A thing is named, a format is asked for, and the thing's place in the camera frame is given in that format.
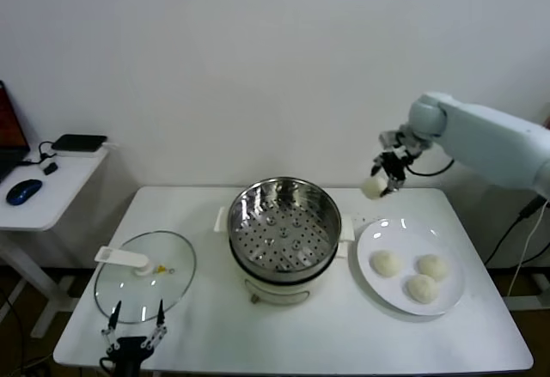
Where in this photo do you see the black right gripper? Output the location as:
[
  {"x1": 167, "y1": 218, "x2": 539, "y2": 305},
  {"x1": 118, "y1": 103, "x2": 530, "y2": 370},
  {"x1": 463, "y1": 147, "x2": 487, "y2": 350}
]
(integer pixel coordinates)
[{"x1": 370, "y1": 147, "x2": 420, "y2": 198}]

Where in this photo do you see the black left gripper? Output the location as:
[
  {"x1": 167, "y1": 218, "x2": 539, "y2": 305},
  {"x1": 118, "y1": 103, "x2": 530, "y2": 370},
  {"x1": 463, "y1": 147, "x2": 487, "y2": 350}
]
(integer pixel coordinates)
[{"x1": 101, "y1": 299, "x2": 169, "y2": 363}]

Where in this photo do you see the white steamed baozi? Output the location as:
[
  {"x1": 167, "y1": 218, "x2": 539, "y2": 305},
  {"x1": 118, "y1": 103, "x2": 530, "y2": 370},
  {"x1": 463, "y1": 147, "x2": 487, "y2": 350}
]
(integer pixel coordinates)
[
  {"x1": 362, "y1": 175, "x2": 388, "y2": 201},
  {"x1": 416, "y1": 254, "x2": 451, "y2": 283},
  {"x1": 405, "y1": 274, "x2": 442, "y2": 304},
  {"x1": 370, "y1": 250, "x2": 404, "y2": 278}
]

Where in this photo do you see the perforated stainless steel steamer basket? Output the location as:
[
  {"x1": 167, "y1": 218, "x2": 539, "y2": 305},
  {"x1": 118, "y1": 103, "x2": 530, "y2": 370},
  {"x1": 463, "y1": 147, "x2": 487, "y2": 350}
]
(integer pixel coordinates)
[{"x1": 226, "y1": 175, "x2": 344, "y2": 274}]

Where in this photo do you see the white round plate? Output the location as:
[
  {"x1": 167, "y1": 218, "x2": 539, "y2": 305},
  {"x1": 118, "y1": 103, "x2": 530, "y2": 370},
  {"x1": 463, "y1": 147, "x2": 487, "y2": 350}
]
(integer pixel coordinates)
[{"x1": 355, "y1": 216, "x2": 467, "y2": 317}]

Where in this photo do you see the white side desk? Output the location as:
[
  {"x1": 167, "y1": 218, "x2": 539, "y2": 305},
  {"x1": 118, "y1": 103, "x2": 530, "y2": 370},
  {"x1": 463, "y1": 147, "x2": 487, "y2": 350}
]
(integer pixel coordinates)
[{"x1": 0, "y1": 147, "x2": 111, "y2": 339}]

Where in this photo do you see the white electric cooker pot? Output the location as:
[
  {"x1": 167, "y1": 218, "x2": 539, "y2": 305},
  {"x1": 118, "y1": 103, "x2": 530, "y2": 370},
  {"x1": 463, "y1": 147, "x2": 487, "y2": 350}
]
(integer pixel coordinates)
[{"x1": 213, "y1": 206, "x2": 356, "y2": 306}]

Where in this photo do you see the blue computer mouse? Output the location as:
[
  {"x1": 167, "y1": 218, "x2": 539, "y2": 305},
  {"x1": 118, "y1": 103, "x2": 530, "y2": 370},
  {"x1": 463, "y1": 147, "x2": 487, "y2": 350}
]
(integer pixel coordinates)
[{"x1": 6, "y1": 178, "x2": 45, "y2": 206}]

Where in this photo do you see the flat black box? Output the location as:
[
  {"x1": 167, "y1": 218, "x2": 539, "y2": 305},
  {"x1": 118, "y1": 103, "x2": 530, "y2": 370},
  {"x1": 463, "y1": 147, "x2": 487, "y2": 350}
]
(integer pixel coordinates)
[{"x1": 51, "y1": 134, "x2": 108, "y2": 154}]

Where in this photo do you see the white stand foot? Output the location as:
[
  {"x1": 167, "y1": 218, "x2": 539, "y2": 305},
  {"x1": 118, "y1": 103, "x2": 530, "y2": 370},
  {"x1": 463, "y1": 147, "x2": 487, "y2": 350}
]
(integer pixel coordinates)
[{"x1": 502, "y1": 273, "x2": 550, "y2": 312}]

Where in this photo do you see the black laptop with red screen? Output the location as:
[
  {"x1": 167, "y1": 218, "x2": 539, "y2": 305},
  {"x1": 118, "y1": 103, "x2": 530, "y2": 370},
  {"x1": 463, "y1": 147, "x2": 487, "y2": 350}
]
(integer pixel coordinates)
[{"x1": 0, "y1": 79, "x2": 32, "y2": 183}]

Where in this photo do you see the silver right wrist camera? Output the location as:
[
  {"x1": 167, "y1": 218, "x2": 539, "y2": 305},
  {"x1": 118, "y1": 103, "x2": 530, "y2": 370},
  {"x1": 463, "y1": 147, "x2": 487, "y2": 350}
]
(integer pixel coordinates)
[{"x1": 378, "y1": 130, "x2": 403, "y2": 149}]

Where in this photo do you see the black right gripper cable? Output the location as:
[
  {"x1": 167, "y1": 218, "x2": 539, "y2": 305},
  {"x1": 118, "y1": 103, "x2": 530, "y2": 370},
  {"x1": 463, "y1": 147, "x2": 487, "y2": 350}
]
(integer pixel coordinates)
[{"x1": 406, "y1": 158, "x2": 455, "y2": 178}]

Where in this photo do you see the glass lid with white handle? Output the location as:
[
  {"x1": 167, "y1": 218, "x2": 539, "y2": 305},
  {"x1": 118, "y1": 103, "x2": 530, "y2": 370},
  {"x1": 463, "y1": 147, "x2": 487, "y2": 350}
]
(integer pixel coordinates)
[{"x1": 93, "y1": 230, "x2": 198, "y2": 325}]

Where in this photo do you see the black floor cable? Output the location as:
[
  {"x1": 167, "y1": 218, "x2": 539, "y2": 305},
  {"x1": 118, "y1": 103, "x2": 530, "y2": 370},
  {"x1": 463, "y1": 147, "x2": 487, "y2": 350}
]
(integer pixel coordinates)
[{"x1": 0, "y1": 286, "x2": 27, "y2": 369}]

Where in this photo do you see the black power cable with plug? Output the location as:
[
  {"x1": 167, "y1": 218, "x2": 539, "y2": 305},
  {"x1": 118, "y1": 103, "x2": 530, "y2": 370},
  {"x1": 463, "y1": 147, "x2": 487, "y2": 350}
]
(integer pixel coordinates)
[{"x1": 484, "y1": 196, "x2": 550, "y2": 266}]

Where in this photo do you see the white hanging cable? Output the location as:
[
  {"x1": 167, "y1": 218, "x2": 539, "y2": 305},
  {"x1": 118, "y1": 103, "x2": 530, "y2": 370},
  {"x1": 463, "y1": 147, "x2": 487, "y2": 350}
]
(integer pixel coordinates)
[{"x1": 506, "y1": 203, "x2": 550, "y2": 301}]

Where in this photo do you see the thin black desk cable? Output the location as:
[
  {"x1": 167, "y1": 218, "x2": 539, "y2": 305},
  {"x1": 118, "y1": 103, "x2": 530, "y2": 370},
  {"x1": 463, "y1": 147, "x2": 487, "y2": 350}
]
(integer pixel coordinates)
[{"x1": 21, "y1": 139, "x2": 59, "y2": 167}]

